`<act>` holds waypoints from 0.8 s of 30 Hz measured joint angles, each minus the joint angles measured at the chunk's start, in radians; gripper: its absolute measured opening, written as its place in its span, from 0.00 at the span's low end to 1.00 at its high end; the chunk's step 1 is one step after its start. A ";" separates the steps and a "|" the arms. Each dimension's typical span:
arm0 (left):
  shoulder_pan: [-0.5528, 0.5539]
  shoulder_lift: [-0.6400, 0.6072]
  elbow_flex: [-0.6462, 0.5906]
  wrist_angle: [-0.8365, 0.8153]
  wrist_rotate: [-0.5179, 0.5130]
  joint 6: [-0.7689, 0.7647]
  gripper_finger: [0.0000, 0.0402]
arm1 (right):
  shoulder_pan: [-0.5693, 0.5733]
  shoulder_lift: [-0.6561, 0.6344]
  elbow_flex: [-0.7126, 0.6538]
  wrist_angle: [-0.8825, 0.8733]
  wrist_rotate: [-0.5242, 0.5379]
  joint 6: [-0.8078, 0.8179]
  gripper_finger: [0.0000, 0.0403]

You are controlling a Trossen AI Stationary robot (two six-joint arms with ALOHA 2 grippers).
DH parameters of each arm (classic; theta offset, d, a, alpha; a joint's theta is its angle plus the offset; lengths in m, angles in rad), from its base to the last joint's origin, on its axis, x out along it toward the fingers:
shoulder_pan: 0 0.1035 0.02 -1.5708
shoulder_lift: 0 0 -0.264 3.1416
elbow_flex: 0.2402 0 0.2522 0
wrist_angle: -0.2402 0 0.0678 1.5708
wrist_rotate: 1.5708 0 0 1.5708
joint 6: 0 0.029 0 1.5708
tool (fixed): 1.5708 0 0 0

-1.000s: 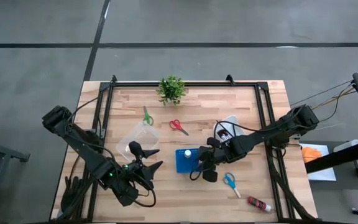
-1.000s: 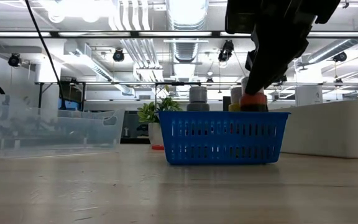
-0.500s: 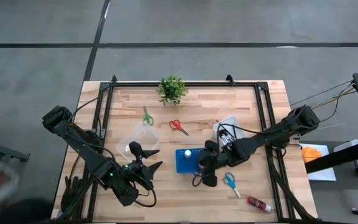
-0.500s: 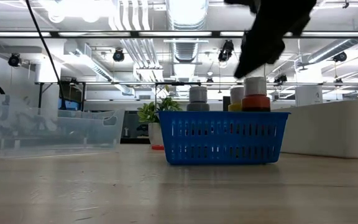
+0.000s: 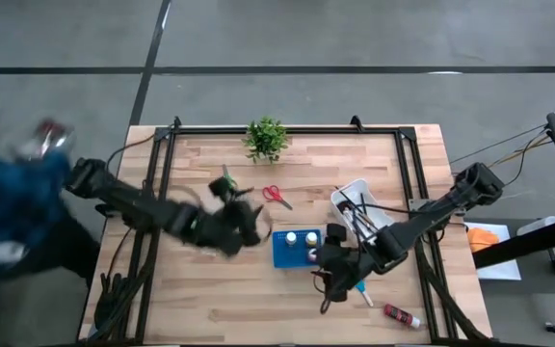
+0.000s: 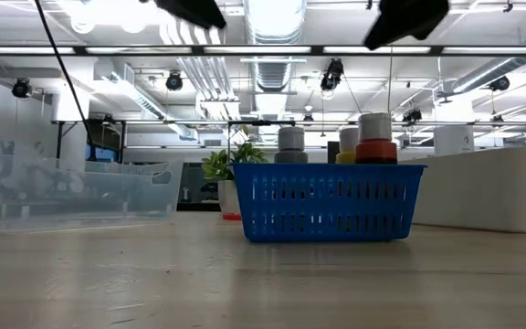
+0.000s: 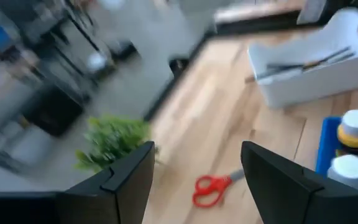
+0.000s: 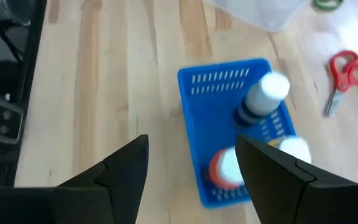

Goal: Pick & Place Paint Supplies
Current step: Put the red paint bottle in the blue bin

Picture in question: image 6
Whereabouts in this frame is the yellow paint bottle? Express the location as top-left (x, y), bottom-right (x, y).
top-left (334, 126), bottom-right (360, 165)

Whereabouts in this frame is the orange paint bottle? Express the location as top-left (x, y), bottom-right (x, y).
top-left (354, 112), bottom-right (398, 165)

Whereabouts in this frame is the grey paint bottle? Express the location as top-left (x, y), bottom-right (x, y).
top-left (274, 126), bottom-right (309, 165)

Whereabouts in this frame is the blue plastic basket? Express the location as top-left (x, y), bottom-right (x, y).
top-left (230, 163), bottom-right (427, 243)

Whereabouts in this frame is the black ceiling-hung spotlight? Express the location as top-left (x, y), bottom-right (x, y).
top-left (402, 108), bottom-right (424, 124)
top-left (11, 77), bottom-right (34, 100)
top-left (320, 58), bottom-right (345, 91)
top-left (489, 75), bottom-right (511, 92)
top-left (165, 70), bottom-right (184, 91)

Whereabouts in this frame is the black overhead crossbar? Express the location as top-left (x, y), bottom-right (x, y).
top-left (0, 44), bottom-right (526, 57)

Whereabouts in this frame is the white background cylinder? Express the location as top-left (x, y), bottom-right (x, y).
top-left (434, 125), bottom-right (477, 156)

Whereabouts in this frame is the small artificial potted plant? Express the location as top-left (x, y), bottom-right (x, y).
top-left (201, 125), bottom-right (268, 217)

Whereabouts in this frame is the white plastic bin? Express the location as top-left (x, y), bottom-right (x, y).
top-left (399, 146), bottom-right (526, 234)

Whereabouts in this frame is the clear plastic bin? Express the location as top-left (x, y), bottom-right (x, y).
top-left (0, 139), bottom-right (184, 232)

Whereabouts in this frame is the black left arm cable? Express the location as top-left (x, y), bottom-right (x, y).
top-left (33, 0), bottom-right (96, 161)

